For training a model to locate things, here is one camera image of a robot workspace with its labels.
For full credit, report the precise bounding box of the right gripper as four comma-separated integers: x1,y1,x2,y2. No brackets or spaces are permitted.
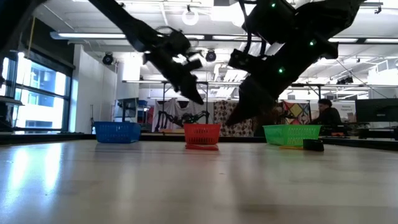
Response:
224,72,301,127

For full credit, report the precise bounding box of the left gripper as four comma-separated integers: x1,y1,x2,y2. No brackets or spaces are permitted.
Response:
142,27,205,105

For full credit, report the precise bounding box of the black rubber band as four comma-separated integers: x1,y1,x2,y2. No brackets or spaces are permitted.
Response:
303,139,325,152

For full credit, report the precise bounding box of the dark orange patterned cloth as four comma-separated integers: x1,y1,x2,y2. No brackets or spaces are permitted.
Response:
252,107,284,138

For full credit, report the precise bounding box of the white backdrop cloth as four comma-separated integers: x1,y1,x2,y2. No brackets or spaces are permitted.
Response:
153,98,215,133

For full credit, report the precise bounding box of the brown dotted backdrop cloth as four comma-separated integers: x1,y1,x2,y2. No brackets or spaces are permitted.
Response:
213,100,254,138

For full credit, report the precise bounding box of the black ceiling spotlight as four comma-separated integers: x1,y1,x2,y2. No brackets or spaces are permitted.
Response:
336,75,354,85
205,49,218,63
101,52,115,66

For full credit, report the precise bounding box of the red plastic basket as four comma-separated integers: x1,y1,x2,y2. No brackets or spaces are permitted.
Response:
183,123,222,146

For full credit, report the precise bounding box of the green plastic basket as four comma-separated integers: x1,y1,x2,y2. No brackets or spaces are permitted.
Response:
262,124,322,147

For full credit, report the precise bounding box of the colourful patchwork quilt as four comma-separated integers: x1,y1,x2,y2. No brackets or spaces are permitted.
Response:
282,101,312,126

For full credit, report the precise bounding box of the black screen on stand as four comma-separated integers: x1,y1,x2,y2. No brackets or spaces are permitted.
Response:
115,97,140,123

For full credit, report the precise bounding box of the person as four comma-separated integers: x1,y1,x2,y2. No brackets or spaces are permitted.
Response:
310,98,343,137

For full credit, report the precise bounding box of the blue plastic basket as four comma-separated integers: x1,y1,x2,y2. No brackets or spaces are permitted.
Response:
93,121,142,144

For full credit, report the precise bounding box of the black computer monitor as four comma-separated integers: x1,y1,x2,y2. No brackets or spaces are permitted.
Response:
355,98,398,124

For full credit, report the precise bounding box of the large window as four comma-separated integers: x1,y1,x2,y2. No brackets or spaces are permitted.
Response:
0,52,73,133

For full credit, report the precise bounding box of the black metal rig frame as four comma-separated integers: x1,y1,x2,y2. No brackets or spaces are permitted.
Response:
161,80,209,125
287,83,326,100

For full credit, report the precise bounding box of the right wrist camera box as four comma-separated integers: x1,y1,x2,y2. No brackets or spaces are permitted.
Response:
228,49,266,75

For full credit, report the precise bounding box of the white ring lamp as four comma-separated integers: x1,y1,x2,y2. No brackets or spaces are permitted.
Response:
181,8,200,27

